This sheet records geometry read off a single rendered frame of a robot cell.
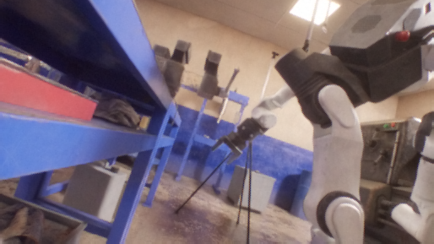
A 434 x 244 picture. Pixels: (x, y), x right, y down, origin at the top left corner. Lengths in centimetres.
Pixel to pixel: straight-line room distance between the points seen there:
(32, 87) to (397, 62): 87
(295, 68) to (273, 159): 416
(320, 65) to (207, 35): 439
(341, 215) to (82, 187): 131
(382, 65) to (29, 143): 82
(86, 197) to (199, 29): 429
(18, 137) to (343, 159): 75
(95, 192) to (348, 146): 128
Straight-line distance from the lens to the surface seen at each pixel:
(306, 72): 76
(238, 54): 499
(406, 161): 185
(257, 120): 92
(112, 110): 75
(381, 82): 84
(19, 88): 28
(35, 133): 26
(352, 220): 75
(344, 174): 77
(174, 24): 518
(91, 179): 146
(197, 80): 95
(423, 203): 84
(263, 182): 338
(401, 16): 84
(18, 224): 82
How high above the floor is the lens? 70
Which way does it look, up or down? 8 degrees up
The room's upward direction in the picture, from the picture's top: 19 degrees clockwise
